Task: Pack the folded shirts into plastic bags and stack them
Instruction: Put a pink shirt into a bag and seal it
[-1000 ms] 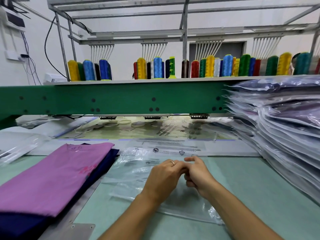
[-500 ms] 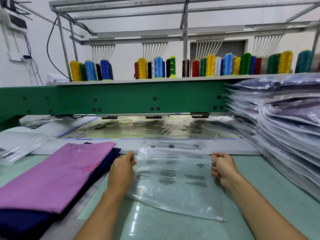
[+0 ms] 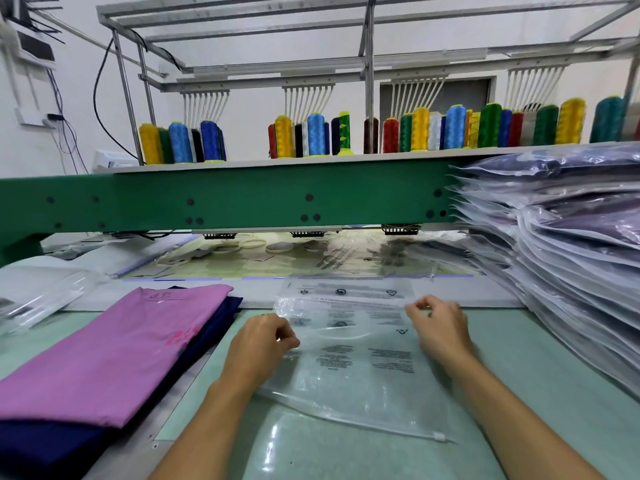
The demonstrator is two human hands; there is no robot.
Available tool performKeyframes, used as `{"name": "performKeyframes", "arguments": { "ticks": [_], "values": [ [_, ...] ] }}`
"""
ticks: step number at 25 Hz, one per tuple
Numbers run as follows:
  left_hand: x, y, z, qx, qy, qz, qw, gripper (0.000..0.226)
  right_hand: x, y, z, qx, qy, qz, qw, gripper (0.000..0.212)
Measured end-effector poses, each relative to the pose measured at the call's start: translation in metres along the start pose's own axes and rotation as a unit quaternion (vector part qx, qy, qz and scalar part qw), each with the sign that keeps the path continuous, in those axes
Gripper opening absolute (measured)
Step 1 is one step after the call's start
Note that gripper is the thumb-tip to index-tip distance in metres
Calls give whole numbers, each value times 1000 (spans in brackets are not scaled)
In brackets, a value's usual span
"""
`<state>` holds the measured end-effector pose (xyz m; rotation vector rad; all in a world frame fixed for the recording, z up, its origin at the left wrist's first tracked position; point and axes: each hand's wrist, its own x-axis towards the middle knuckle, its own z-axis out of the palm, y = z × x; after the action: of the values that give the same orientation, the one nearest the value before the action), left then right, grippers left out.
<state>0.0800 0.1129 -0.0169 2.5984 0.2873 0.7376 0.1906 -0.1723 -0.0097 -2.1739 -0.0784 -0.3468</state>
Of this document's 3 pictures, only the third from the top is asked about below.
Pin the white wall socket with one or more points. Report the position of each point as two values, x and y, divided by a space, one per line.
38 118

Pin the person's right hand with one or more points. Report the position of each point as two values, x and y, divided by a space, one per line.
442 333

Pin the grey metal thread rack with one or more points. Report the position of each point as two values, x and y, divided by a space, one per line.
368 55

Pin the person's right forearm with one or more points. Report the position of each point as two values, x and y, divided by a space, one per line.
520 430

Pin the stack of bagged garments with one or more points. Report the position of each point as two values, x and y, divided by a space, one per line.
560 190

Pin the row of coloured thread spools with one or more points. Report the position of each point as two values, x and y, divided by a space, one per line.
430 130

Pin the crumpled clear plastic film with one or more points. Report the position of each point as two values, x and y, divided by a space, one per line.
40 297

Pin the wall router with antennas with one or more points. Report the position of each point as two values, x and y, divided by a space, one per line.
28 40

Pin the white box device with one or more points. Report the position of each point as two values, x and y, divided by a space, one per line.
115 161

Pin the green machine beam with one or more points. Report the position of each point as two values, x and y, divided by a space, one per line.
240 195

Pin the person's left hand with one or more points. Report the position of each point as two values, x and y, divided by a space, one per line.
258 355

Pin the pink shirt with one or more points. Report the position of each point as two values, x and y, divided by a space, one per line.
100 355

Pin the person's left forearm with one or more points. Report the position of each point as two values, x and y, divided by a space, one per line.
205 435

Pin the stack of plastic bags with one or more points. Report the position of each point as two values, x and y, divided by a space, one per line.
350 385

